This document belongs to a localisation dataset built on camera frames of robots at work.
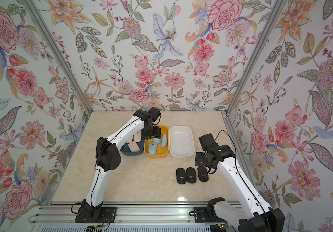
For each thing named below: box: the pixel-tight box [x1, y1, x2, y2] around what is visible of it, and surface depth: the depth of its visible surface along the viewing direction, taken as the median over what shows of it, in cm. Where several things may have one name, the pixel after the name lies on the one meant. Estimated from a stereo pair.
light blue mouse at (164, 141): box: [161, 133, 167, 149], surface depth 100 cm
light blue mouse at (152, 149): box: [148, 142, 158, 155], surface depth 99 cm
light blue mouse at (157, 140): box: [153, 137, 161, 144], surface depth 103 cm
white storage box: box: [168, 125, 196, 159], surface depth 103 cm
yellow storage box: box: [143, 125, 170, 159], surface depth 99 cm
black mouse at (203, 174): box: [197, 166, 210, 182], surface depth 88 cm
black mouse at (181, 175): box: [175, 167, 187, 185], surface depth 87 cm
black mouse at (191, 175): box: [186, 167, 197, 184], surface depth 87 cm
